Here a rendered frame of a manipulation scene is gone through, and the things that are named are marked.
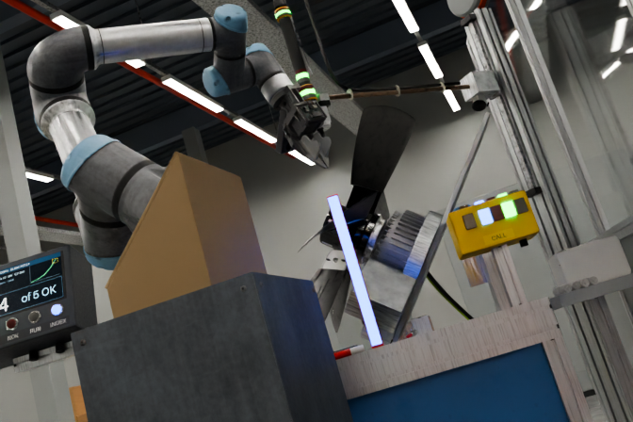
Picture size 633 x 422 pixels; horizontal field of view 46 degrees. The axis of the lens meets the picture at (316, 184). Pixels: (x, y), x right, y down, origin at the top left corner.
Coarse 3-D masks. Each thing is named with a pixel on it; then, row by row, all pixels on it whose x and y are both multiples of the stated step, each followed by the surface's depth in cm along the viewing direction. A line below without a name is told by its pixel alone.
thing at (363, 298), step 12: (336, 204) 158; (336, 216) 158; (348, 240) 157; (348, 252) 156; (348, 264) 155; (360, 276) 155; (360, 288) 154; (360, 300) 154; (372, 312) 153; (372, 324) 152; (372, 336) 152
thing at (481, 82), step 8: (472, 72) 229; (480, 72) 231; (488, 72) 232; (464, 80) 232; (472, 80) 229; (480, 80) 229; (488, 80) 231; (472, 88) 229; (480, 88) 228; (488, 88) 230; (496, 88) 231; (464, 96) 233; (472, 96) 230; (488, 96) 235; (496, 96) 235
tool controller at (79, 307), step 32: (32, 256) 160; (64, 256) 159; (0, 288) 158; (32, 288) 157; (64, 288) 155; (0, 320) 155; (64, 320) 152; (96, 320) 162; (0, 352) 154; (32, 352) 156
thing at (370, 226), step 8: (344, 208) 200; (328, 216) 198; (376, 216) 198; (368, 224) 195; (376, 224) 197; (328, 232) 198; (352, 232) 197; (360, 232) 197; (368, 232) 194; (320, 240) 201; (328, 240) 199; (336, 240) 198; (352, 240) 198; (360, 240) 195; (368, 240) 195; (336, 248) 200; (360, 248) 195; (360, 256) 196; (360, 264) 199
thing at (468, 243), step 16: (464, 208) 149; (480, 208) 149; (528, 208) 147; (448, 224) 155; (480, 224) 148; (496, 224) 148; (512, 224) 147; (528, 224) 147; (464, 240) 148; (480, 240) 147; (496, 240) 147; (512, 240) 148; (464, 256) 151
